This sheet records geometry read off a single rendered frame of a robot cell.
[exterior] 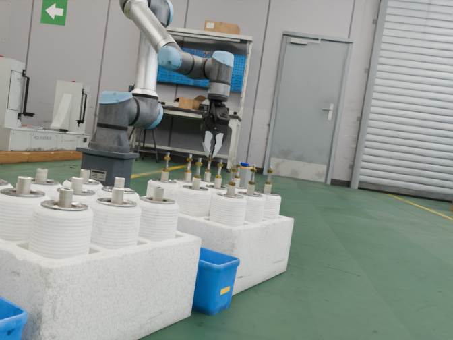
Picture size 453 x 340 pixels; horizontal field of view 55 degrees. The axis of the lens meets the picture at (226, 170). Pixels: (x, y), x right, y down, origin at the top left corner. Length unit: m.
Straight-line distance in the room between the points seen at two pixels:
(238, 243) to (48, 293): 0.56
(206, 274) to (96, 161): 0.79
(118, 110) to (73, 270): 1.02
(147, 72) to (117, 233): 1.06
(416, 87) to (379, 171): 1.29
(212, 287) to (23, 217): 0.43
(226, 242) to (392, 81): 5.75
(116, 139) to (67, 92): 3.40
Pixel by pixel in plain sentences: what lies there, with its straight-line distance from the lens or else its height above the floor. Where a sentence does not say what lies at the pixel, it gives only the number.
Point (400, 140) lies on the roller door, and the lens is 6.67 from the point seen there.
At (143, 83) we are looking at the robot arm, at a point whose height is 0.58.
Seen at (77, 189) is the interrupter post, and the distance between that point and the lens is 0.93.
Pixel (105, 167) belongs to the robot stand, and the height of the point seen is 0.24.
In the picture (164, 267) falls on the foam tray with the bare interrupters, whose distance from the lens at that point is 0.89.
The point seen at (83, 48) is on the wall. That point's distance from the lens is 7.22.
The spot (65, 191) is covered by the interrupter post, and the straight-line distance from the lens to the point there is 0.76.
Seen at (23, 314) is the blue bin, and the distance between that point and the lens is 0.69.
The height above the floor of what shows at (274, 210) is 0.20.
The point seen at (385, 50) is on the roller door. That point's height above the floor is 2.00.
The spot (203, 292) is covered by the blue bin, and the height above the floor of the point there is 0.05.
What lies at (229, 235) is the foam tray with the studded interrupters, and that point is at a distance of 1.12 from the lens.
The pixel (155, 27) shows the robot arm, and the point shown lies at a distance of 1.60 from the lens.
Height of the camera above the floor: 0.40
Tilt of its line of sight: 4 degrees down
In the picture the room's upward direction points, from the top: 8 degrees clockwise
